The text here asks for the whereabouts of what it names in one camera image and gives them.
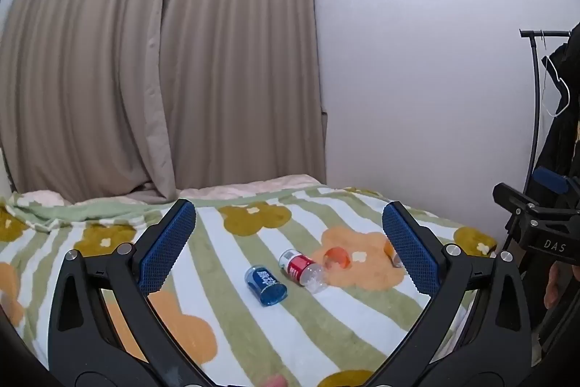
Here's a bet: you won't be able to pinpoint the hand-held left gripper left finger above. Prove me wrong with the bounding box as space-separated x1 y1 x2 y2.
46 199 218 387

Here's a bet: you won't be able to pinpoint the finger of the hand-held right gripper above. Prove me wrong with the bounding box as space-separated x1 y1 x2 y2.
493 183 544 216
532 167 580 206

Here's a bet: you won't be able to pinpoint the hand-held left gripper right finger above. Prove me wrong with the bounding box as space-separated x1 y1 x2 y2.
358 201 532 387

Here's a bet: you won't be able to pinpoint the person's right hand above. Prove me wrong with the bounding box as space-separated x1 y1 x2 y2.
544 264 565 310

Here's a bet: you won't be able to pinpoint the dark hanging clothes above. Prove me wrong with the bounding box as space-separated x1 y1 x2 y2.
528 22 580 351

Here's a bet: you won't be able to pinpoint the black clothes rack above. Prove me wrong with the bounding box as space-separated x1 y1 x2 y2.
501 30 572 254

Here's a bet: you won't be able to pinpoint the blue plastic bottle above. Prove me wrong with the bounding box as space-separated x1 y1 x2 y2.
245 264 288 307

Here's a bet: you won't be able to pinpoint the pale pink bed sheet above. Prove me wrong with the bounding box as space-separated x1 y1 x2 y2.
18 174 322 207

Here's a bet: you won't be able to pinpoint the clear bottle red label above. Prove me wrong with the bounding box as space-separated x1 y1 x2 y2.
278 248 330 294

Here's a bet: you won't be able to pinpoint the flower print striped blanket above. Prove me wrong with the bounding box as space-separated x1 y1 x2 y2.
0 185 499 387

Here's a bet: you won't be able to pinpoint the beige curtain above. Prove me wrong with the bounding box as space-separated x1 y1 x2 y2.
0 0 178 205
159 0 328 193

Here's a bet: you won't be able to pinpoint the white wire hanger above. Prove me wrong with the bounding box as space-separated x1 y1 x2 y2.
541 32 570 118

